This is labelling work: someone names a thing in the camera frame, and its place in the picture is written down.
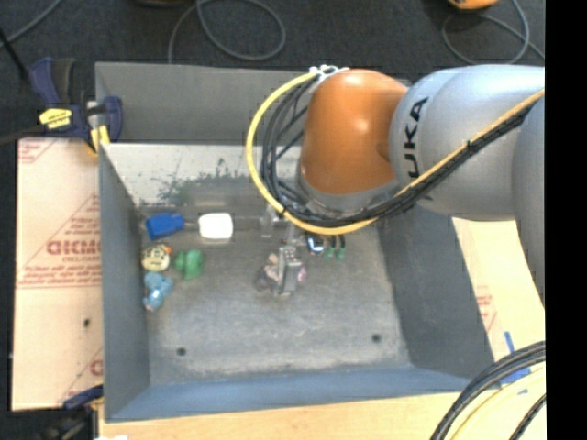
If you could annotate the blue rectangular block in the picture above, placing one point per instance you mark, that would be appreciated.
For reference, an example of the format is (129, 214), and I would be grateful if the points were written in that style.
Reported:
(164, 225)

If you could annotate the green toy animal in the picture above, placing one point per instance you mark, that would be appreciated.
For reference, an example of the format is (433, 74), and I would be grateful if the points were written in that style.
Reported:
(189, 264)

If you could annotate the brown cardboard board red print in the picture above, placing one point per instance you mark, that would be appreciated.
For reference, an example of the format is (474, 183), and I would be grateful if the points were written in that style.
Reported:
(55, 227)

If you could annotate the round yellow toy face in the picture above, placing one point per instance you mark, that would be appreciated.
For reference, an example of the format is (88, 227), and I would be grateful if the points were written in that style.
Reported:
(156, 258)

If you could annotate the clear glass object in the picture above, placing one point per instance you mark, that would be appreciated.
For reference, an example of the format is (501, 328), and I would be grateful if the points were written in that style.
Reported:
(269, 222)

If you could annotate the light blue toy animal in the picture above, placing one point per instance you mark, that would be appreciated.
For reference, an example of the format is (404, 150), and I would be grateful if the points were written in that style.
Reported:
(157, 289)

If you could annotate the grey metal bin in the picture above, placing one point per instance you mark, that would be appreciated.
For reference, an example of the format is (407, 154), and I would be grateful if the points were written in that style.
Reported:
(275, 328)

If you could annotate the white sponge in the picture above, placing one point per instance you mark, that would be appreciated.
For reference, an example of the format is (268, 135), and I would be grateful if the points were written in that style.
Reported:
(215, 226)

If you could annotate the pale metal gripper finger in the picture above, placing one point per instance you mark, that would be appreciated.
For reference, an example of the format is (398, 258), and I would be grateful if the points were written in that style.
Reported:
(292, 274)

